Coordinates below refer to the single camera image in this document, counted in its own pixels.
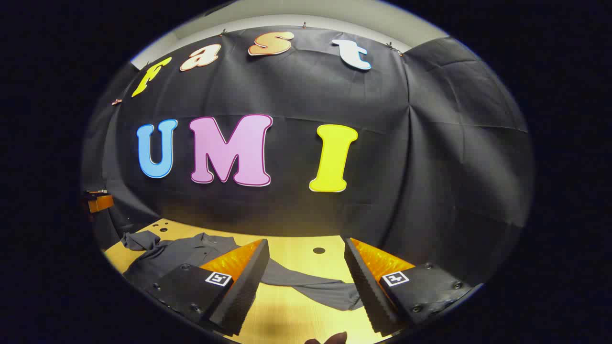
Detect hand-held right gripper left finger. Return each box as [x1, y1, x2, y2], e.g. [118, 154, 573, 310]
[146, 238, 271, 336]

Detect black backdrop cloth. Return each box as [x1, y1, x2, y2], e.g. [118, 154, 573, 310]
[81, 25, 534, 287]

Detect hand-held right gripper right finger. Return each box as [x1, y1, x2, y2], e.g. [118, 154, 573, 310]
[343, 237, 474, 336]

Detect gray shirt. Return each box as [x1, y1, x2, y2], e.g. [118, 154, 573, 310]
[120, 231, 364, 311]

